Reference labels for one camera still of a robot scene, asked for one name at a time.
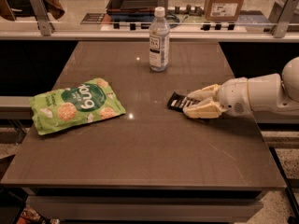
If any grey metal bracket left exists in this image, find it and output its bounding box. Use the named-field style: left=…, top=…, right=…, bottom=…
left=29, top=0, right=54, bottom=36

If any black rxbar chocolate bar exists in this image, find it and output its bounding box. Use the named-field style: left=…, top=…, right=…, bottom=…
left=167, top=92, right=199, bottom=112

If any green snack bag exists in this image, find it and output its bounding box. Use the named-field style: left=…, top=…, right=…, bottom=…
left=30, top=77, right=126, bottom=135

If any grey metal bracket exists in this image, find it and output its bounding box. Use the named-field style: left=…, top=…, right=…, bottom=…
left=29, top=0, right=54, bottom=36
left=268, top=0, right=299, bottom=38

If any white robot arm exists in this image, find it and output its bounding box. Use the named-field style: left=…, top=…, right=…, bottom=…
left=183, top=57, right=299, bottom=119

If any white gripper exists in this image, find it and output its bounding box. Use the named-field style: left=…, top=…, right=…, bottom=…
left=183, top=77, right=251, bottom=119

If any grey metal bracket right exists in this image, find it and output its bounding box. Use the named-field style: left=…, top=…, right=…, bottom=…
left=268, top=0, right=299, bottom=38

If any brown hanging cloth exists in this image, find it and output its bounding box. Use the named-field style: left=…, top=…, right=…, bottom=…
left=43, top=0, right=64, bottom=20

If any clear plastic tea bottle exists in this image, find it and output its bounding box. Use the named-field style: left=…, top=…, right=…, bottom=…
left=149, top=7, right=170, bottom=72

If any cardboard box with label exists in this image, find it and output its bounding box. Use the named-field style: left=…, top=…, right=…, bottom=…
left=204, top=0, right=244, bottom=21

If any dark open bin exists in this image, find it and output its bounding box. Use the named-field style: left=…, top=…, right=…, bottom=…
left=107, top=0, right=158, bottom=13

